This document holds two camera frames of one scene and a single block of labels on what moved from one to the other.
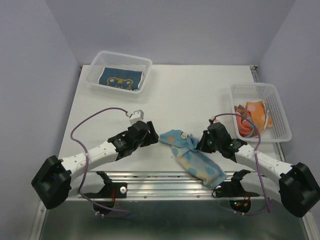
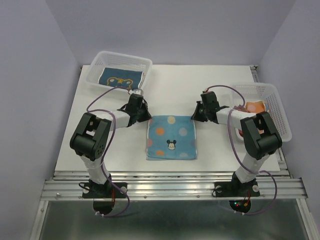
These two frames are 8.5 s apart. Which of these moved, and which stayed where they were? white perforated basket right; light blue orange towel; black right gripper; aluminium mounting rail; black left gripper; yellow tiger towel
Moved: black left gripper; black right gripper; light blue orange towel
Stayed: white perforated basket right; yellow tiger towel; aluminium mounting rail
